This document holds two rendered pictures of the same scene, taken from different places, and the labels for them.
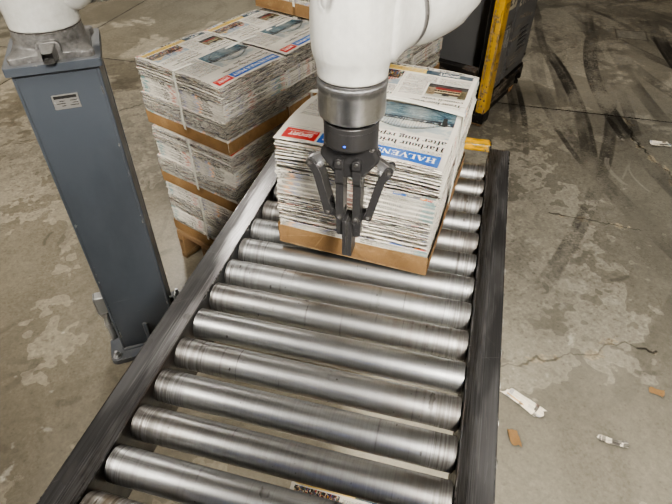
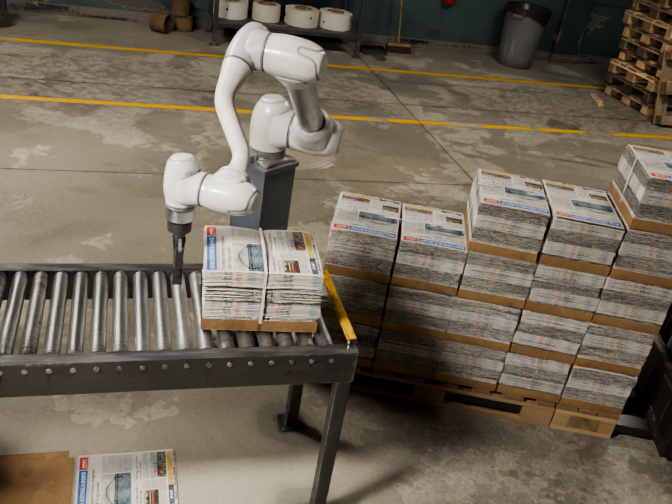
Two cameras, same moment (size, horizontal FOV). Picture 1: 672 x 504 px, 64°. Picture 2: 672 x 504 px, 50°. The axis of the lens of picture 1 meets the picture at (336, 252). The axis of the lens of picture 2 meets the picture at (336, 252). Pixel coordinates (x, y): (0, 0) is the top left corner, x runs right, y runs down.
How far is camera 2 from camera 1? 205 cm
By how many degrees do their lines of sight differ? 47
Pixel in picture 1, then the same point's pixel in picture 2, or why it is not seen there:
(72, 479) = (48, 267)
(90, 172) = (243, 223)
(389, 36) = (174, 191)
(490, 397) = (127, 358)
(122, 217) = not seen: hidden behind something
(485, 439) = (103, 358)
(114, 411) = (79, 266)
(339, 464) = (76, 322)
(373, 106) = (171, 215)
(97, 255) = not seen: hidden behind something
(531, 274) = not seen: outside the picture
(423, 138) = (231, 263)
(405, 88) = (284, 253)
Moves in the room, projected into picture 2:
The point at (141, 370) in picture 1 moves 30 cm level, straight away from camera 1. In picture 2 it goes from (101, 266) to (160, 237)
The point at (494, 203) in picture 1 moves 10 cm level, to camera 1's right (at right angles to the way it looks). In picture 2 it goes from (287, 350) to (301, 369)
